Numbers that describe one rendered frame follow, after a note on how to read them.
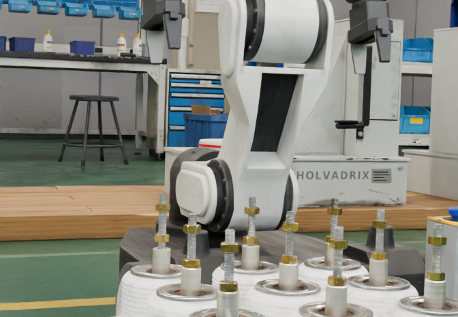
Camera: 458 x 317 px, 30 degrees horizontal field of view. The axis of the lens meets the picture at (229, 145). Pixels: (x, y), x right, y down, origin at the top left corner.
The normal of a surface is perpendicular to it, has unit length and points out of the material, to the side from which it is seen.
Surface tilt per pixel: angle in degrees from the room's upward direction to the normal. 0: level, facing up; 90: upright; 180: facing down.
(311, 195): 90
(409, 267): 46
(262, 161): 30
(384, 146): 90
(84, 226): 90
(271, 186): 107
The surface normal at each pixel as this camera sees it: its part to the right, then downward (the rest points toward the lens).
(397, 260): 0.28, -0.66
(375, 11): 0.29, -0.12
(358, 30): -0.96, 0.00
